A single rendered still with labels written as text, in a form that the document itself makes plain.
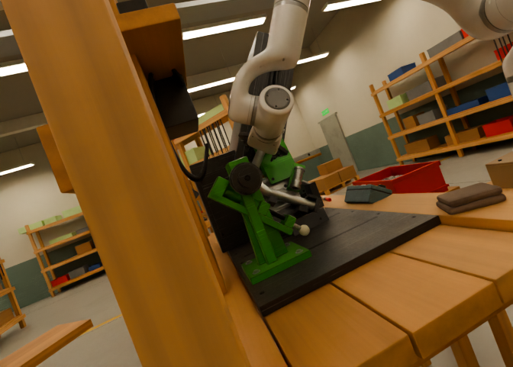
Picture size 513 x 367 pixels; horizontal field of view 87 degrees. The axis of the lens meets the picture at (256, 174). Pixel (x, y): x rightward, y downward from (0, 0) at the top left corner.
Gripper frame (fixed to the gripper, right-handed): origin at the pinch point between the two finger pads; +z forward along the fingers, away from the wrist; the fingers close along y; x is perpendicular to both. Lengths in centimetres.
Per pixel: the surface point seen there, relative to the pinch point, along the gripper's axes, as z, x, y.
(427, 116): 366, -389, -281
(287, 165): 2.8, -0.5, -10.5
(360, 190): -0.8, -0.2, -36.5
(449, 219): -34, 14, -42
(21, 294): 852, 323, 525
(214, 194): -24.2, 25.4, 4.9
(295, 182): -0.6, 6.0, -14.6
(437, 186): 5, -16, -67
